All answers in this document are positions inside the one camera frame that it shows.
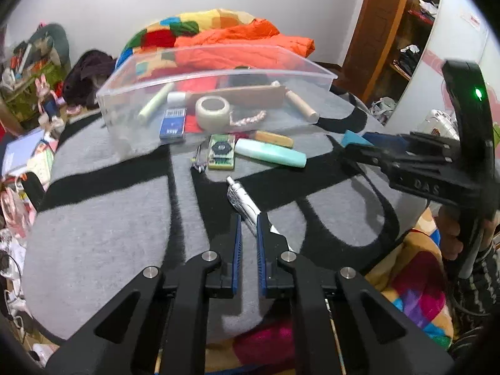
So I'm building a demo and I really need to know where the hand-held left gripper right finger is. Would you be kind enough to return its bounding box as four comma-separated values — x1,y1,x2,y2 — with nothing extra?
256,213,456,375

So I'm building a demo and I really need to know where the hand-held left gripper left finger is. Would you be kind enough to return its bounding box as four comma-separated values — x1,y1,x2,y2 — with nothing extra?
45,214,243,375

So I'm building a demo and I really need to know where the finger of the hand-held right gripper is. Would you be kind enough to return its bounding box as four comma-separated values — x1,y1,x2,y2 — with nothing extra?
361,132,415,150
339,143,399,176

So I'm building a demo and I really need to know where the white silver pen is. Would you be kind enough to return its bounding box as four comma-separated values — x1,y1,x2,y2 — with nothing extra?
227,177,292,251

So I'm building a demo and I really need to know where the beige concealer tube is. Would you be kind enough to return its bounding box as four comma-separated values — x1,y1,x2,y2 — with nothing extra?
287,89,320,125

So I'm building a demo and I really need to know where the pink braided bracelet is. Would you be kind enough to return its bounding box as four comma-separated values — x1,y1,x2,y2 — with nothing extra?
230,110,267,128

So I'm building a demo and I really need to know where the white tape roll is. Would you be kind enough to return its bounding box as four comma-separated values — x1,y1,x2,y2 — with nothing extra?
195,95,231,131

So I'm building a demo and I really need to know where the small blue box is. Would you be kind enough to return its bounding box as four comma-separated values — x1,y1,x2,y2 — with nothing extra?
159,108,186,141

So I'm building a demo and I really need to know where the clear plastic storage box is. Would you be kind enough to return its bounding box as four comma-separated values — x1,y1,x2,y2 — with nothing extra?
96,44,338,153

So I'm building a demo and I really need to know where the light green balm stick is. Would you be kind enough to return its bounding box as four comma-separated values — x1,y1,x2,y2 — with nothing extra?
138,83,175,123

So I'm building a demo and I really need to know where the person's right forearm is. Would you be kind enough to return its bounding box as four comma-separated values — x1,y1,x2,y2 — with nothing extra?
449,238,500,317

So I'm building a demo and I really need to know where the person's right hand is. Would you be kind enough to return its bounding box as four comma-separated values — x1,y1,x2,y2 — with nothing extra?
435,205,465,262

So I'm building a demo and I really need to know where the white plastic bag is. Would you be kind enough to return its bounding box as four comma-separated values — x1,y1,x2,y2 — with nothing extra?
369,97,397,126

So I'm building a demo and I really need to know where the white printed bag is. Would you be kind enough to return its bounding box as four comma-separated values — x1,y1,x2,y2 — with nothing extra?
416,109,459,137

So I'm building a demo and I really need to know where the wooden wardrobe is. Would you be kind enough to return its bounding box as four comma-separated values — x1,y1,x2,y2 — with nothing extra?
344,0,446,104

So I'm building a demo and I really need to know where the mint green tube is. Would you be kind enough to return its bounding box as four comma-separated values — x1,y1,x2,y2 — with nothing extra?
234,138,307,167

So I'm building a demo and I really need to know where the white wardrobe door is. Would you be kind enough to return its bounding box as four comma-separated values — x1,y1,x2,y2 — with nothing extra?
385,0,500,141

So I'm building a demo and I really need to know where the green card case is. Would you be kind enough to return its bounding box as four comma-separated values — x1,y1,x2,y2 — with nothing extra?
208,133,236,170

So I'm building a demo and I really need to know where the grey black blanket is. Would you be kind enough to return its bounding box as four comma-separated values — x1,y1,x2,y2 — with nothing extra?
21,86,411,344

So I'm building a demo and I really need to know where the orange puffer jacket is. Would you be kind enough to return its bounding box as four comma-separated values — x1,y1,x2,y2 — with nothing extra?
174,19,316,67

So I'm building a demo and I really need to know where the pink pouch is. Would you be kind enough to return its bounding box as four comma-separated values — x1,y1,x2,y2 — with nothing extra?
0,187,36,239

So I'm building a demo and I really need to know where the dark purple cloth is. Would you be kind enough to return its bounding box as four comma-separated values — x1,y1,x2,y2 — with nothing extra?
62,49,118,110

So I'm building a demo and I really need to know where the blue book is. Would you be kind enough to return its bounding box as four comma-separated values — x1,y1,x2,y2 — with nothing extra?
1,127,49,176

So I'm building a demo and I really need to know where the pink rabbit toy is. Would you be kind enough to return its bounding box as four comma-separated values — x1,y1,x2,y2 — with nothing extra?
34,76,65,126

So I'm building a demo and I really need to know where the green storage bag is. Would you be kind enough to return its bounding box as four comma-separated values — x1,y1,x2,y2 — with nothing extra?
0,62,65,123

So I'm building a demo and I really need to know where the grey neck pillow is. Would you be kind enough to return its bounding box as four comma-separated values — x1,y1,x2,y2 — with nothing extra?
29,23,71,67

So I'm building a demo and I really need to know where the metal keychain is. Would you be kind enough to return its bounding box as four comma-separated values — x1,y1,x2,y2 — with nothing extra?
191,144,209,173

